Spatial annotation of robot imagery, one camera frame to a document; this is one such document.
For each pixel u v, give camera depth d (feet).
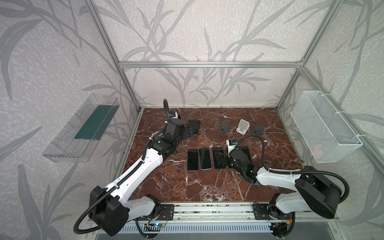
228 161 2.51
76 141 2.08
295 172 1.62
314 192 1.40
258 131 3.38
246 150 3.16
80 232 1.24
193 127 3.51
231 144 2.47
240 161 2.12
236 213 2.47
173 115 2.20
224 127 3.48
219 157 2.53
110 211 1.24
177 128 1.90
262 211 2.39
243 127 3.36
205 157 1.82
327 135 2.06
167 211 2.42
